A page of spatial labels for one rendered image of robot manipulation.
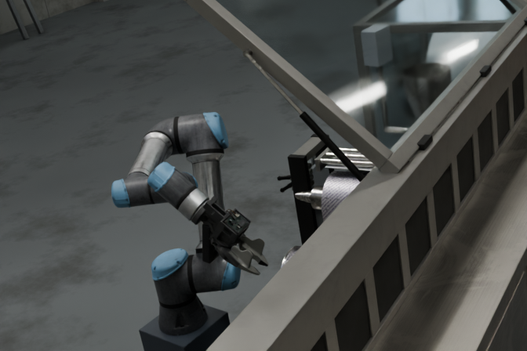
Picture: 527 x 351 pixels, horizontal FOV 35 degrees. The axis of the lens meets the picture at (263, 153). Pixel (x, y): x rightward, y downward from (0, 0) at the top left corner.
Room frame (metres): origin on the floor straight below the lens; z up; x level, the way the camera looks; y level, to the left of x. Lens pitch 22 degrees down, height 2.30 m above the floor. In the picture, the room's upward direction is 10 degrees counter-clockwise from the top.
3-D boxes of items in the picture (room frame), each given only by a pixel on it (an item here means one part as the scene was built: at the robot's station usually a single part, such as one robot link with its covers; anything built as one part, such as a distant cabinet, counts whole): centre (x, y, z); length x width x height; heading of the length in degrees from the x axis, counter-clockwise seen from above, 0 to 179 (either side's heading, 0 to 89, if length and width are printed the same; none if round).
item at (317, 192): (1.97, -0.14, 1.33); 0.06 x 0.06 x 0.06; 56
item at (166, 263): (2.19, 0.33, 1.07); 0.13 x 0.12 x 0.14; 82
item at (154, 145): (2.21, 0.33, 1.43); 0.49 x 0.11 x 0.12; 172
